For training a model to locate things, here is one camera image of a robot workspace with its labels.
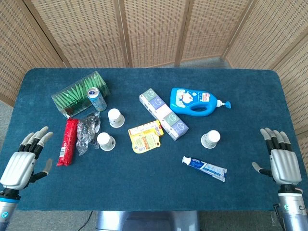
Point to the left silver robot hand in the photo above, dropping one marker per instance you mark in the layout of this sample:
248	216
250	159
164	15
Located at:
20	166

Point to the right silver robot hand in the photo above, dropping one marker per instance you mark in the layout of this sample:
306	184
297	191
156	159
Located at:
285	166

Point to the white paper cup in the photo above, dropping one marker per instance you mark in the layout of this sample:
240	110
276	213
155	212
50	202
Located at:
116	118
210	139
106	142

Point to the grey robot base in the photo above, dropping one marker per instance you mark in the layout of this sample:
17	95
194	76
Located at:
149	221

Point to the red snack package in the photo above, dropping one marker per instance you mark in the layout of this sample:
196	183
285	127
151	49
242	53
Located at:
68	142

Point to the crumpled clear plastic wrapper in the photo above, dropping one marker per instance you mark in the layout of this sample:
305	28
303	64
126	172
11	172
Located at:
85	132

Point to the blue white toothpaste tube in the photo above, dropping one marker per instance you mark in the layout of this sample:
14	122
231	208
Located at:
204	167

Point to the clear box green tea bags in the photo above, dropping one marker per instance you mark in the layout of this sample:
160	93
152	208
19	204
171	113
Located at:
72	96

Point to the light blue drink can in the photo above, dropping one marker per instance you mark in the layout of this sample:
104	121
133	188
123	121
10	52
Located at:
97	102

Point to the blue detergent pump bottle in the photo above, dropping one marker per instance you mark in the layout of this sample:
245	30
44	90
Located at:
187	101

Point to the dark blue table cloth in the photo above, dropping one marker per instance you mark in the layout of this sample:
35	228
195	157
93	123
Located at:
144	183

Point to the yellow die-cut packet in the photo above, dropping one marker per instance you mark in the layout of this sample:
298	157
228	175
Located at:
144	143

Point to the yellow flat box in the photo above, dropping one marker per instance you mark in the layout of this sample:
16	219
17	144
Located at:
144	128

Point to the long pastel tissue pack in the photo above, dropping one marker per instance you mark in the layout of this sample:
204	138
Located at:
163	113

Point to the woven folding screen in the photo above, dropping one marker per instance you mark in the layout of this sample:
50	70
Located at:
154	31

